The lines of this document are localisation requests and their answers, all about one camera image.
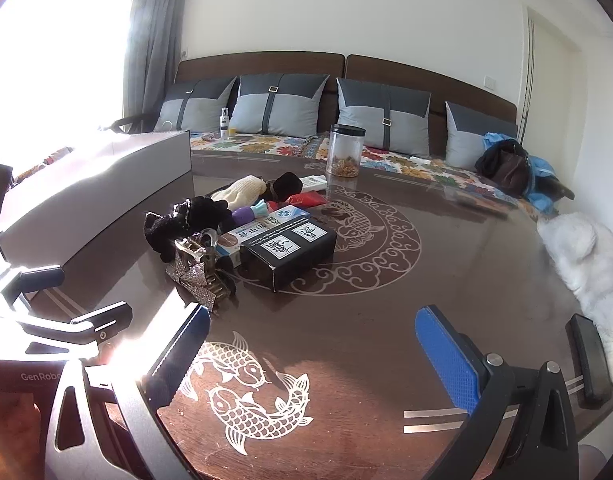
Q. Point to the black chair armrest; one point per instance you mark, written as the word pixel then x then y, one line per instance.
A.
pixel 129 120

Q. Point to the purple toy wand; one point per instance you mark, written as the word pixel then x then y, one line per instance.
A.
pixel 246 214

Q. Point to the white door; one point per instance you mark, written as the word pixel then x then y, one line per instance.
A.
pixel 551 85

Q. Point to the blue and white carton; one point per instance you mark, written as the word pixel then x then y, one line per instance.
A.
pixel 266 225

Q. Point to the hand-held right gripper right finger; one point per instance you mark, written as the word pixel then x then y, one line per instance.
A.
pixel 449 360

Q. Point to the black sock bundle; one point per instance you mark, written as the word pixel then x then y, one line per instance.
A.
pixel 286 183

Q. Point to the red packet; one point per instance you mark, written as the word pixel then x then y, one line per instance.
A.
pixel 309 199

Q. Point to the white fluffy cat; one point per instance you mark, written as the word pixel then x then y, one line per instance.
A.
pixel 586 260

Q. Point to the brown fish-patterned desktop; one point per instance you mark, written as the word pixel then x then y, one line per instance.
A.
pixel 376 320

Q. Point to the clear glass item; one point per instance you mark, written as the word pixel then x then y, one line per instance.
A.
pixel 196 270

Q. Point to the black cardboard box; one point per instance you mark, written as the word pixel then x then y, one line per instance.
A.
pixel 286 260

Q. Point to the black rectangular object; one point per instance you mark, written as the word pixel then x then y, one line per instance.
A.
pixel 589 360

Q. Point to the large white storage box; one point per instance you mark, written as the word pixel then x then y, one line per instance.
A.
pixel 86 195

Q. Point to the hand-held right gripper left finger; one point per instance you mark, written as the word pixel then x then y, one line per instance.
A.
pixel 184 350

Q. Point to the brown wooden sofa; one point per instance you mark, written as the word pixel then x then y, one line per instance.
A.
pixel 386 67

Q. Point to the clear jar with black lid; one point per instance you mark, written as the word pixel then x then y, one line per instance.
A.
pixel 345 152

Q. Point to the dark brown bag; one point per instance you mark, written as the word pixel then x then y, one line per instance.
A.
pixel 506 170

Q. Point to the floral sofa cover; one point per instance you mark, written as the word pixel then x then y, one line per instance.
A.
pixel 266 142

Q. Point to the cream knit socks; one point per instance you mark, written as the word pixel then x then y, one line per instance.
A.
pixel 241 190

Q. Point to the white flat bottle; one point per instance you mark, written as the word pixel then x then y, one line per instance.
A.
pixel 312 183

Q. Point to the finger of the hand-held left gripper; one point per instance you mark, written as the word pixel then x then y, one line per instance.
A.
pixel 41 276
pixel 104 321

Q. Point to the small spray bottle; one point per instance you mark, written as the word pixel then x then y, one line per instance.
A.
pixel 224 122

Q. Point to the grey curtain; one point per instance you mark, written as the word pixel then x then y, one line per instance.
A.
pixel 156 35

